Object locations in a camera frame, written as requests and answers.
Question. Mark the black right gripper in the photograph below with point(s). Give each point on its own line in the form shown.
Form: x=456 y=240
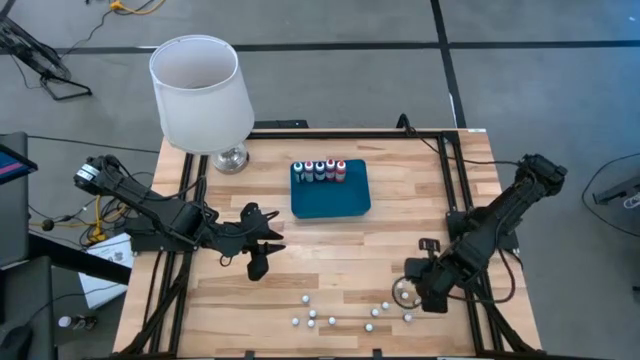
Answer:
x=434 y=280

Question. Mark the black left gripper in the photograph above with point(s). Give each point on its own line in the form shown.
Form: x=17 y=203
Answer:
x=245 y=237

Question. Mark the green food coloring bottle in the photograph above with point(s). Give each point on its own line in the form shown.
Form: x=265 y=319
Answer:
x=298 y=172

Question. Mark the pink food coloring bottle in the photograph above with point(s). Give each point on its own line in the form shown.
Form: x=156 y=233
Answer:
x=309 y=171

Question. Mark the black Chefmaster food coloring bottle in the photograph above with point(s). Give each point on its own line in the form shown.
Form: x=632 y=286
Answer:
x=320 y=171

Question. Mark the magenta food coloring bottle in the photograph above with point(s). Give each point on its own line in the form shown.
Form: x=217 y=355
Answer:
x=330 y=170

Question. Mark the red food coloring bottle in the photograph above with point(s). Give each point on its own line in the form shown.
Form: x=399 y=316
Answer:
x=340 y=171

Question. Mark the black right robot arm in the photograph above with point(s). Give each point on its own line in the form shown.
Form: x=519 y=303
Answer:
x=500 y=215

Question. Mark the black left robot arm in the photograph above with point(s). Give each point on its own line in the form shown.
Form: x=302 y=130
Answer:
x=165 y=215

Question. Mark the blue plastic tray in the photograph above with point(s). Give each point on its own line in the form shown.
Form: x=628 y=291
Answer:
x=330 y=200

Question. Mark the black power box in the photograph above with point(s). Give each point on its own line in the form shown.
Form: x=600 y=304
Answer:
x=280 y=124

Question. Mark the white shade silver table lamp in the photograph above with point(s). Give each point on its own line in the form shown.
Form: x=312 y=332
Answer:
x=200 y=100

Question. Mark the white paper sheet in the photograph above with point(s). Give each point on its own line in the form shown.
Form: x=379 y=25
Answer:
x=100 y=295

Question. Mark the black device white logo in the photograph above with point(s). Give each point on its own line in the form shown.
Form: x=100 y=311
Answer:
x=617 y=192

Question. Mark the brown bottle white cap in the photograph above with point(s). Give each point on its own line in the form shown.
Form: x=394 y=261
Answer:
x=65 y=321

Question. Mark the laptop with pink screen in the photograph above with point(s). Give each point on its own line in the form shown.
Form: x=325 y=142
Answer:
x=12 y=167

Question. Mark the black floor stand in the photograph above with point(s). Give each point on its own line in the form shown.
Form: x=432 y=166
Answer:
x=27 y=47

